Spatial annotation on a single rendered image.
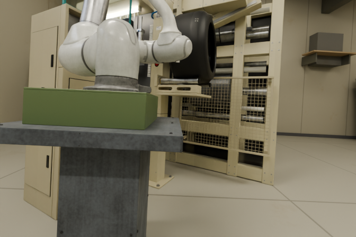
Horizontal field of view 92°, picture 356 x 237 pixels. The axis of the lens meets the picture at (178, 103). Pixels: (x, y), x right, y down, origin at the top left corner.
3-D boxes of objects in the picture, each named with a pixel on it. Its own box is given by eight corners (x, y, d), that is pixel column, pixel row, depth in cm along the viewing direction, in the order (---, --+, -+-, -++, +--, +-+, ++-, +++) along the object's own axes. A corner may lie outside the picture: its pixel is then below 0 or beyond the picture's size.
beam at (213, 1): (180, 11, 173) (181, -4, 173) (190, 23, 196) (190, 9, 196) (245, -2, 145) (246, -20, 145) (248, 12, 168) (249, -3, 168)
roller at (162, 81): (162, 81, 149) (160, 84, 146) (160, 77, 146) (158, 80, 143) (201, 81, 133) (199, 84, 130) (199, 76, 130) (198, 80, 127)
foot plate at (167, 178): (133, 181, 155) (134, 178, 155) (151, 171, 179) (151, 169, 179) (159, 189, 143) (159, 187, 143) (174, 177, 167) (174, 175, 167)
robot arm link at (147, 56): (145, 65, 95) (166, 63, 88) (124, 63, 81) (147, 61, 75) (144, 45, 93) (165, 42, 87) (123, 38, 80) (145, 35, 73)
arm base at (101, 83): (149, 94, 59) (150, 78, 59) (81, 90, 57) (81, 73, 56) (152, 96, 77) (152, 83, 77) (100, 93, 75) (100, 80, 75)
